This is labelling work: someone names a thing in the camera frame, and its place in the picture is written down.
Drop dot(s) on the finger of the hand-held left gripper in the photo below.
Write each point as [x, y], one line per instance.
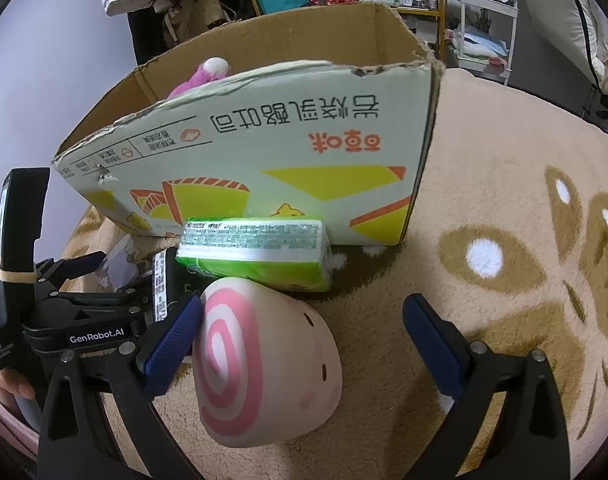
[176, 272]

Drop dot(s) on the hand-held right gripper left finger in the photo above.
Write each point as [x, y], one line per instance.
[171, 345]

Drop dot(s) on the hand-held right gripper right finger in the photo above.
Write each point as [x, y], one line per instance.
[434, 345]

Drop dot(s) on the green tissue pack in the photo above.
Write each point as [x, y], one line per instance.
[254, 245]

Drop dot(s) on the pink swirl plush toy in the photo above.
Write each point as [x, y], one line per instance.
[284, 360]

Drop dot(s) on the printed cardboard box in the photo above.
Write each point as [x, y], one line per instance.
[309, 160]

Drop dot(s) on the person's left forearm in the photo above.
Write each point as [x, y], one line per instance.
[8, 425]

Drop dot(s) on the person's left hand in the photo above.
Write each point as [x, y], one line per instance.
[8, 385]

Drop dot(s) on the clear plastic bag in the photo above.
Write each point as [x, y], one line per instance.
[121, 265]

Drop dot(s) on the beige patterned blanket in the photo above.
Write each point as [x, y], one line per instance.
[484, 160]

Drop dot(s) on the black hanging garment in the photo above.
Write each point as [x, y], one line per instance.
[143, 35]

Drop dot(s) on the beige hanging pants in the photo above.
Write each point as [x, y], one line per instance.
[183, 25]

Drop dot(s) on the blue cloth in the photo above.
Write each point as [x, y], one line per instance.
[479, 42]

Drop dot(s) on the white trolley cart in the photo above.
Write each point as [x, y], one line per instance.
[511, 35]

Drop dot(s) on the wooden shelf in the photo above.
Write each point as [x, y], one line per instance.
[419, 11]

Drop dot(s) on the black metal frame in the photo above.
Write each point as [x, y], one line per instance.
[604, 110]

